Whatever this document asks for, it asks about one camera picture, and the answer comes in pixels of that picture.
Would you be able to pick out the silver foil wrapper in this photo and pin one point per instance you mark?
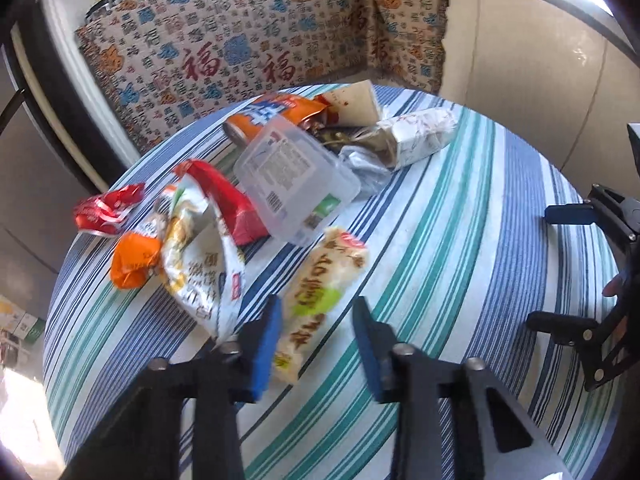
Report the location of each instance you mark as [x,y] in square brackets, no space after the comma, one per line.
[362,165]

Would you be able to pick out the beige paper cup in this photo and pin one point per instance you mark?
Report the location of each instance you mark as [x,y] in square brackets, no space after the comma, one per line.
[352,105]

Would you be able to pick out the printed blanket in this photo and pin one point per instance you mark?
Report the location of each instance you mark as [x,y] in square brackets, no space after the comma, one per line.
[225,50]
[407,25]

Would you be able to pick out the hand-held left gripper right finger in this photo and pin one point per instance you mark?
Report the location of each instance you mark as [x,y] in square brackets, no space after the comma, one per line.
[367,355]

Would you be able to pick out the pale yellow snack packet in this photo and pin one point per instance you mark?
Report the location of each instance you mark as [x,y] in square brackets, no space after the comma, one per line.
[320,285]

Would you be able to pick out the crushed orange soda can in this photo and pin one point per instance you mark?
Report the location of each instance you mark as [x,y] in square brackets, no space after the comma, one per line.
[295,110]

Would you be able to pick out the crushed red soda can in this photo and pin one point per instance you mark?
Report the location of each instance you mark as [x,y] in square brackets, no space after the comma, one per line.
[102,210]

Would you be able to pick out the red snack wrapper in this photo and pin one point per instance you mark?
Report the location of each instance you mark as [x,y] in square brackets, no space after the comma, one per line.
[240,210]

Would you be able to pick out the clear plastic container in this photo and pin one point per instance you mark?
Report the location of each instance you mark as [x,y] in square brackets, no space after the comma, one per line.
[290,175]

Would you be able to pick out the person's right hand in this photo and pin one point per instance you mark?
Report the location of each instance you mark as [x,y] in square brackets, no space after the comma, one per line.
[612,287]

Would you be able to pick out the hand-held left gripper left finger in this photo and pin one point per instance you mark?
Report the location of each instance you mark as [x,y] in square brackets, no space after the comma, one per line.
[265,355]

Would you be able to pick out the white paper bag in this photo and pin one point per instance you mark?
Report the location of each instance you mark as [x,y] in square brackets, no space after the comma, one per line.
[420,135]

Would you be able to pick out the brown crumpled wrapper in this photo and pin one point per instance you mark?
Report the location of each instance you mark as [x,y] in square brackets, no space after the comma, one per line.
[335,136]

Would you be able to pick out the striped blue green tablecloth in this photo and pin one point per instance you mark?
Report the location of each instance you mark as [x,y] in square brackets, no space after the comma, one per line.
[450,240]

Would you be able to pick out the white yellow snack bag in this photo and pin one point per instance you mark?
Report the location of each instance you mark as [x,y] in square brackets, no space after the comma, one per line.
[195,260]

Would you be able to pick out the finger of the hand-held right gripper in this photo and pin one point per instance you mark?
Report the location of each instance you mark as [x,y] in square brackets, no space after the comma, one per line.
[570,213]
[555,324]

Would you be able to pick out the black pot with yellow knob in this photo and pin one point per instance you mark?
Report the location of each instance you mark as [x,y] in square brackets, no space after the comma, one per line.
[97,8]

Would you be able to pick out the orange snack packet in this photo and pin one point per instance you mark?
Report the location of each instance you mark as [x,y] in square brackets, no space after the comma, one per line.
[132,260]

